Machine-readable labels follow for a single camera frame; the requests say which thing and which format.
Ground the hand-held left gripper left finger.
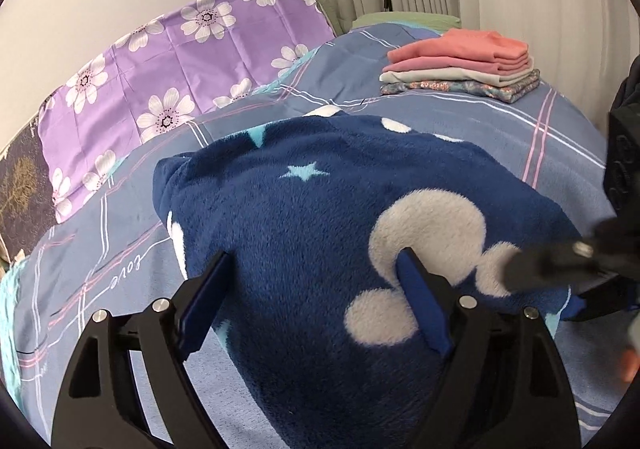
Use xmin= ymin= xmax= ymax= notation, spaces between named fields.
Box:
xmin=51 ymin=250 xmax=232 ymax=449

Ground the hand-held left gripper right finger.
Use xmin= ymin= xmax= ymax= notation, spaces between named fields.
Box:
xmin=395 ymin=246 xmax=583 ymax=449

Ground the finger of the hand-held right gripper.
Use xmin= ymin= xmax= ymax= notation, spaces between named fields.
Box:
xmin=500 ymin=236 xmax=601 ymax=292
xmin=560 ymin=285 xmax=640 ymax=322

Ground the blue fleece star-print pajama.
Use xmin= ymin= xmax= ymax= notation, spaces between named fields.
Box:
xmin=152 ymin=104 xmax=583 ymax=449

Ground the person's right hand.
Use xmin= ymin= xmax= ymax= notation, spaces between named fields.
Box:
xmin=617 ymin=346 xmax=640 ymax=382

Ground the blue plaid bedsheet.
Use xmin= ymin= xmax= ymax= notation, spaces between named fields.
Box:
xmin=0 ymin=24 xmax=621 ymax=445

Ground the blue floral folded garment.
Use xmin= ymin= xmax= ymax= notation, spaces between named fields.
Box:
xmin=380 ymin=76 xmax=542 ymax=104

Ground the teal star-print sheet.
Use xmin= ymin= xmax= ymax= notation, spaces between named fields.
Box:
xmin=0 ymin=256 xmax=28 ymax=410

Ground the pale grey folded garment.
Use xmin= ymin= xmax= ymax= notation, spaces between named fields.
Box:
xmin=379 ymin=68 xmax=541 ymax=89

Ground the dark tree-print pillow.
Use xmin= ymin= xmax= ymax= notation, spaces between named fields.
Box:
xmin=0 ymin=126 xmax=58 ymax=260

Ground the purple floral pillow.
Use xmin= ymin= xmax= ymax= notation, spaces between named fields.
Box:
xmin=37 ymin=0 xmax=337 ymax=225

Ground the green pillow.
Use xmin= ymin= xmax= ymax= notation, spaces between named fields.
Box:
xmin=305 ymin=0 xmax=462 ymax=36

